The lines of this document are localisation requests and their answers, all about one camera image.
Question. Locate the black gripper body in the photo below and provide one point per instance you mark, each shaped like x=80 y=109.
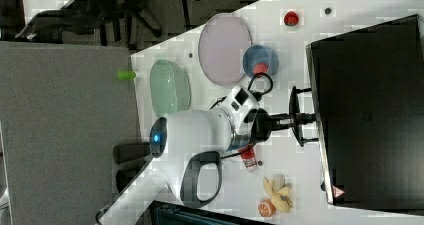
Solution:
x=262 y=127

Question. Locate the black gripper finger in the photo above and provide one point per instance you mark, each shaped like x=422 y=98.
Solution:
x=295 y=118
x=278 y=126

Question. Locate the black toaster oven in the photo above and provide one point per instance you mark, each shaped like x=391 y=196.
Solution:
x=367 y=93

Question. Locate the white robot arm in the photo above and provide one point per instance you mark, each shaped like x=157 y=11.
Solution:
x=182 y=143

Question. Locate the red ketchup bottle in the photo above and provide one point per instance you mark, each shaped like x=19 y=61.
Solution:
x=247 y=155

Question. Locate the toy strawberry in bowl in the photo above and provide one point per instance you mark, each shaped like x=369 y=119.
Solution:
x=260 y=68

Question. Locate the toy peeled banana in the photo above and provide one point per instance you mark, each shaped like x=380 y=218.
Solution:
x=278 y=193

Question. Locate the small blue bowl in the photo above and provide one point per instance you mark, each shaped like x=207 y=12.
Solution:
x=259 y=53

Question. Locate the toy orange half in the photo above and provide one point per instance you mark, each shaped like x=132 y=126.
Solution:
x=266 y=208

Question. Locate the grey round plate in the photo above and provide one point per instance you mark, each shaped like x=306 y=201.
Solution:
x=222 y=44

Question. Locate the green perforated colander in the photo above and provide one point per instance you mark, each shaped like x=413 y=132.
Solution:
x=169 y=87

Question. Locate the loose toy strawberry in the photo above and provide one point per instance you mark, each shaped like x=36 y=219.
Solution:
x=291 y=19

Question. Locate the green cylinder peg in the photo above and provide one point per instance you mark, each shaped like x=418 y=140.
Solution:
x=126 y=75

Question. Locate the black office chair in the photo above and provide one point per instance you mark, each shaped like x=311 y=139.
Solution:
x=84 y=17

